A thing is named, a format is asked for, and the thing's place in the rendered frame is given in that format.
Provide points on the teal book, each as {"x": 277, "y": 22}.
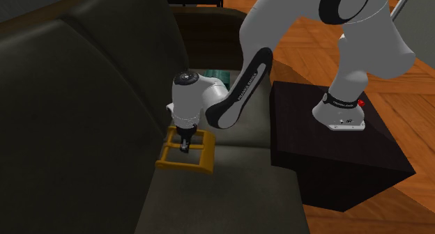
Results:
{"x": 217, "y": 75}

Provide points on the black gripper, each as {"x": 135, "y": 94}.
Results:
{"x": 185, "y": 131}

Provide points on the dark olive sofa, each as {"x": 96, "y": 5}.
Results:
{"x": 85, "y": 124}

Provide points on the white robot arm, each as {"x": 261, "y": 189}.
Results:
{"x": 367, "y": 46}

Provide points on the yellow frame rack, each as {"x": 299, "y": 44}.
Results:
{"x": 207, "y": 151}

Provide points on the dark robot stand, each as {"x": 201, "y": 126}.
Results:
{"x": 339, "y": 158}

